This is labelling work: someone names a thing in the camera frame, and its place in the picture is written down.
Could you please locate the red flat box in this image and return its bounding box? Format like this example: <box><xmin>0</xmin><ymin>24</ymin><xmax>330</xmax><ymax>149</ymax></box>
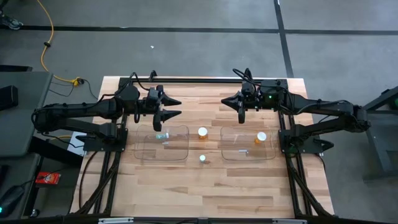
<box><xmin>34</xmin><ymin>171</ymin><xmax>62</xmax><ymax>186</ymax></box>

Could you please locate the person's shoe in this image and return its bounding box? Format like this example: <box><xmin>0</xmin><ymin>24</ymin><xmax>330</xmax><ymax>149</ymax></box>
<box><xmin>0</xmin><ymin>10</ymin><xmax>25</xmax><ymax>30</ymax></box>

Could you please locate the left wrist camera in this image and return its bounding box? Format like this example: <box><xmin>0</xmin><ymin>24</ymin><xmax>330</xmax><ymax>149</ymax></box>
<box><xmin>146</xmin><ymin>88</ymin><xmax>160</xmax><ymax>107</ymax></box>

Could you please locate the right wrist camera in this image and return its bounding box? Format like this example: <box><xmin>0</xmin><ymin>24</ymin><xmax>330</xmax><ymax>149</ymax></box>
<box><xmin>241</xmin><ymin>83</ymin><xmax>257</xmax><ymax>97</ymax></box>

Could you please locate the yellow extension cable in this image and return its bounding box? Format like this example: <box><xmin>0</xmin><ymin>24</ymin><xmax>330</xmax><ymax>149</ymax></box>
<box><xmin>36</xmin><ymin>0</ymin><xmax>83</xmax><ymax>86</ymax></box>

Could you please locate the silver metal bracket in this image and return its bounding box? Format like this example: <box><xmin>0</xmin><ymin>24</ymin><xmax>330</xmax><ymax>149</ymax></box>
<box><xmin>98</xmin><ymin>217</ymin><xmax>135</xmax><ymax>224</ymax></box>
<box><xmin>272</xmin><ymin>218</ymin><xmax>308</xmax><ymax>224</ymax></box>

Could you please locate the thin black power cable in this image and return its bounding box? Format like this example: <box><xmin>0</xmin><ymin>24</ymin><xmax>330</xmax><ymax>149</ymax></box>
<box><xmin>49</xmin><ymin>78</ymin><xmax>99</xmax><ymax>101</ymax></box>

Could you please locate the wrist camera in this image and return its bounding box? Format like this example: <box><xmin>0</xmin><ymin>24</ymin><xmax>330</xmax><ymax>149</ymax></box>
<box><xmin>241</xmin><ymin>83</ymin><xmax>257</xmax><ymax>97</ymax></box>
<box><xmin>146</xmin><ymin>88</ymin><xmax>160</xmax><ymax>107</ymax></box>

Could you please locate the large orange pill bottle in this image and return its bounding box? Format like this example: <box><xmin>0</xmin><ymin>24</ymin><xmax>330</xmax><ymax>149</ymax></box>
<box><xmin>197</xmin><ymin>126</ymin><xmax>209</xmax><ymax>141</ymax></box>
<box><xmin>254</xmin><ymin>131</ymin><xmax>268</xmax><ymax>145</ymax></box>

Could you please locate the black control box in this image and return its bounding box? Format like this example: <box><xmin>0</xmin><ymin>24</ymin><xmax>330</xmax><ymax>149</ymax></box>
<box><xmin>29</xmin><ymin>136</ymin><xmax>85</xmax><ymax>166</ymax></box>

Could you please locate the white box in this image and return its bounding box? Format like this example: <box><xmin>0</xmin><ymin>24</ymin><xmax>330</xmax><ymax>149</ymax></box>
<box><xmin>66</xmin><ymin>130</ymin><xmax>88</xmax><ymax>157</ymax></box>

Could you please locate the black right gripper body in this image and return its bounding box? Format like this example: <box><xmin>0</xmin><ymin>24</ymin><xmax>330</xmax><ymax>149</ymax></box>
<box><xmin>238</xmin><ymin>81</ymin><xmax>263</xmax><ymax>124</ymax></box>

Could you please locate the grey desk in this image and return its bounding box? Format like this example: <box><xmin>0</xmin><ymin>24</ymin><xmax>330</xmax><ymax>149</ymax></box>
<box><xmin>0</xmin><ymin>70</ymin><xmax>53</xmax><ymax>158</ymax></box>

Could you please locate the black rectangular box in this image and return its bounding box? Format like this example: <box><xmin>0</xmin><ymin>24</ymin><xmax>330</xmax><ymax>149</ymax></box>
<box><xmin>0</xmin><ymin>85</ymin><xmax>19</xmax><ymax>111</ymax></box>

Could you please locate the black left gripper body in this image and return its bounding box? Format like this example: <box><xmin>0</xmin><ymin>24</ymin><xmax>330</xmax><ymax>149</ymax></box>
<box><xmin>137</xmin><ymin>84</ymin><xmax>165</xmax><ymax>133</ymax></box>

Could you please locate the clear plastic bin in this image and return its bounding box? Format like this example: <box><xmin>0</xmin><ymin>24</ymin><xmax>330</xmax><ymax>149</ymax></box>
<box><xmin>133</xmin><ymin>124</ymin><xmax>190</xmax><ymax>162</ymax></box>
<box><xmin>220</xmin><ymin>126</ymin><xmax>277</xmax><ymax>162</ymax></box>

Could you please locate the black metal stand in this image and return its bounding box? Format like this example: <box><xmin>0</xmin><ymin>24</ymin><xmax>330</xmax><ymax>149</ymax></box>
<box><xmin>343</xmin><ymin>85</ymin><xmax>398</xmax><ymax>180</ymax></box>

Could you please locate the black computer mouse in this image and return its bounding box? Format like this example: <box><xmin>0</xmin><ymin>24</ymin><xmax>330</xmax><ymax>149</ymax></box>
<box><xmin>0</xmin><ymin>185</ymin><xmax>26</xmax><ymax>218</ymax></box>

